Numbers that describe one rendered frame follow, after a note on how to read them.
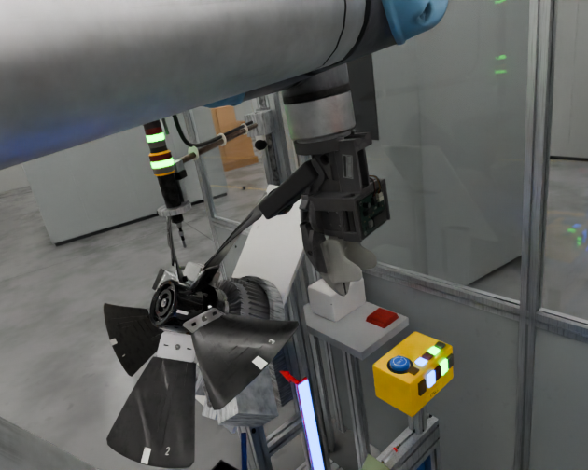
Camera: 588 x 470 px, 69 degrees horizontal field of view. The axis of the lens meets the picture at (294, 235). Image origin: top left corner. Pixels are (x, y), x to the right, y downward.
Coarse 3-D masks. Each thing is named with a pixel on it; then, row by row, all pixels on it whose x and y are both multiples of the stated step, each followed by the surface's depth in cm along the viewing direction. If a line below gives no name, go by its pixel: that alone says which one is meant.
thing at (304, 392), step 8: (304, 384) 75; (304, 392) 75; (304, 400) 76; (304, 408) 76; (312, 408) 77; (304, 416) 76; (312, 416) 78; (312, 424) 78; (312, 432) 79; (312, 440) 79; (312, 448) 79; (312, 456) 80; (320, 456) 81; (320, 464) 82
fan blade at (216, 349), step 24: (192, 336) 95; (216, 336) 93; (240, 336) 91; (264, 336) 88; (288, 336) 85; (216, 360) 87; (240, 360) 84; (264, 360) 82; (216, 384) 82; (240, 384) 80; (216, 408) 79
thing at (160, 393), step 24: (168, 360) 103; (144, 384) 102; (168, 384) 101; (192, 384) 102; (144, 408) 100; (168, 408) 100; (192, 408) 100; (120, 432) 100; (144, 432) 99; (168, 432) 98; (192, 432) 98; (192, 456) 96
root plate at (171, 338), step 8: (168, 336) 106; (176, 336) 106; (184, 336) 106; (160, 344) 105; (168, 344) 105; (184, 344) 105; (192, 344) 106; (160, 352) 104; (168, 352) 104; (176, 352) 105; (184, 352) 105; (192, 352) 105; (184, 360) 104; (192, 360) 105
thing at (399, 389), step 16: (416, 336) 101; (400, 352) 96; (416, 352) 95; (448, 352) 95; (384, 368) 92; (432, 368) 92; (384, 384) 93; (400, 384) 89; (416, 384) 88; (384, 400) 95; (400, 400) 91; (416, 400) 90
